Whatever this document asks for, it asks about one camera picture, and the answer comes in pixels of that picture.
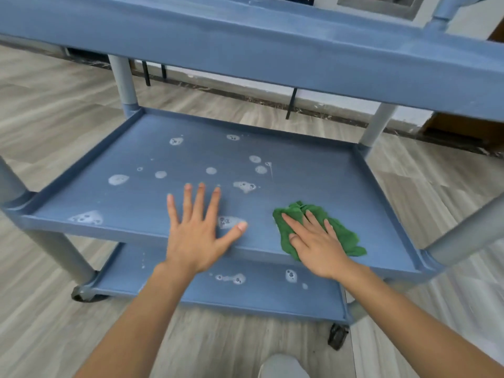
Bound person's left hand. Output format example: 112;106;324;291
165;182;249;277

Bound person's right hand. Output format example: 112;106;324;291
281;210;354;281

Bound green cleaning cloth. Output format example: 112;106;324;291
272;201;368;262

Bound person's left forearm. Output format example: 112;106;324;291
74;262;197;378

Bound person's right forearm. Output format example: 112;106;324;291
334;262;504;378

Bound blue plastic utility cart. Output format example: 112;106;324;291
0;0;504;326

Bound white soap foam spots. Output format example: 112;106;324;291
68;134;309;290

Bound black caster wheel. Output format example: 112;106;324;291
328;323;350;351
71;285;112;303

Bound white shoe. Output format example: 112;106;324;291
258;353;312;378

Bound grey framed panel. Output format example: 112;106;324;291
337;0;428;22

